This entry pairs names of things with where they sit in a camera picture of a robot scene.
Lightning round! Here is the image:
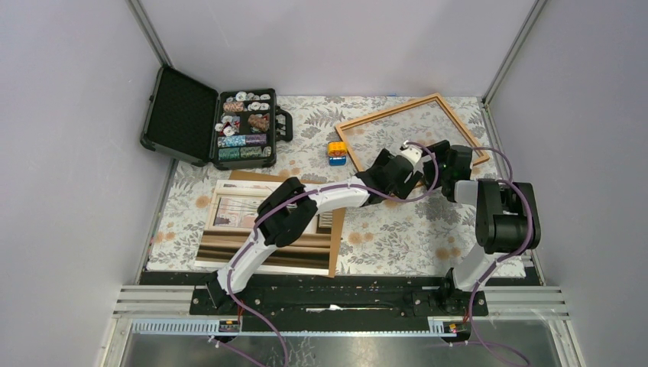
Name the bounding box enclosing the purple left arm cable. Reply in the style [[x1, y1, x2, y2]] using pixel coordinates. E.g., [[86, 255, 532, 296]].
[[207, 141, 440, 367]]

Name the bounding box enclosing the floral patterned table mat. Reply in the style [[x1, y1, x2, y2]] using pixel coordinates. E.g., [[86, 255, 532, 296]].
[[147, 95, 527, 280]]

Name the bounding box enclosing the brown cardboard backing board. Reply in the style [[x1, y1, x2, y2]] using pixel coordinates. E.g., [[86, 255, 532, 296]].
[[229, 171, 346, 278]]

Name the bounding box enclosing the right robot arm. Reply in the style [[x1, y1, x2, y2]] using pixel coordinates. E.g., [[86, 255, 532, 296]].
[[423, 141, 541, 316]]

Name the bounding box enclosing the purple poker chip stack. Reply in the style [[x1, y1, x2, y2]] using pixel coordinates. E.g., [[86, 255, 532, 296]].
[[245, 134, 267, 146]]

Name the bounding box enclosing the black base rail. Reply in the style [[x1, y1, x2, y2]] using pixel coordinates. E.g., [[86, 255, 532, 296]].
[[114, 272, 562, 338]]

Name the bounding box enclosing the wooden picture frame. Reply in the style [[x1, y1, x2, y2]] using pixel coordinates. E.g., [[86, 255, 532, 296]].
[[329, 93, 491, 180]]

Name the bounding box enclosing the photo print of window plant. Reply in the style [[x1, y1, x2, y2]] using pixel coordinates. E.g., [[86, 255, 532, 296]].
[[195, 180, 333, 270]]

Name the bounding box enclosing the black poker chip case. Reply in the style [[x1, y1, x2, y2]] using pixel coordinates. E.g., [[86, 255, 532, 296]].
[[140, 67, 293, 171]]

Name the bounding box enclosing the orange poker chip roll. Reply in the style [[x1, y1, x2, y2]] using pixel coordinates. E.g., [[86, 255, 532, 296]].
[[248, 115, 270, 132]]

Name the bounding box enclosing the green poker chip stack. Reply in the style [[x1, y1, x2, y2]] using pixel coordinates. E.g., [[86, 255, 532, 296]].
[[217, 148, 241, 161]]

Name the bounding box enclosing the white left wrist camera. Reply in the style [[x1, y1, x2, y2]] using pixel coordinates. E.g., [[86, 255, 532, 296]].
[[398, 145, 422, 167]]

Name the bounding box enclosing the cyan poker chip stack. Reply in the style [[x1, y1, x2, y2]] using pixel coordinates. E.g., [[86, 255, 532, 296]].
[[217, 135, 246, 148]]

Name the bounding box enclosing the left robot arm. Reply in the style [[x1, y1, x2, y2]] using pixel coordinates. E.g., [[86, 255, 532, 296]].
[[206, 141, 431, 314]]

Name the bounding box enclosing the yellow and blue toy block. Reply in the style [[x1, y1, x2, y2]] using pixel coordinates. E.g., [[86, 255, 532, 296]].
[[327, 141, 348, 167]]

